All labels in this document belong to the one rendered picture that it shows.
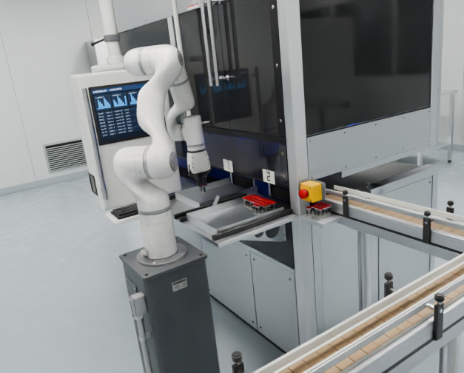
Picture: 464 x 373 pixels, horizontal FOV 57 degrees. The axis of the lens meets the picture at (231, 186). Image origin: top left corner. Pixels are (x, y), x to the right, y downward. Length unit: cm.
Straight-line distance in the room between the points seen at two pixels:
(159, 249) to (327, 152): 82
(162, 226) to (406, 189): 134
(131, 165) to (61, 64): 558
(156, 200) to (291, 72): 71
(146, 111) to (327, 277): 113
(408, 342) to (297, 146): 96
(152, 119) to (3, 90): 545
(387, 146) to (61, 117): 557
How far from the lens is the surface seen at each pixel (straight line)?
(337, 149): 195
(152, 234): 159
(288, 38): 173
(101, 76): 244
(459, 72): 662
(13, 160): 699
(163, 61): 162
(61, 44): 707
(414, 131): 236
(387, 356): 102
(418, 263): 266
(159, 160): 149
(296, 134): 177
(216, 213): 196
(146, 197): 155
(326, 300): 215
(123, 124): 247
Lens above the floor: 155
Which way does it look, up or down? 17 degrees down
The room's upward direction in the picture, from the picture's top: 6 degrees counter-clockwise
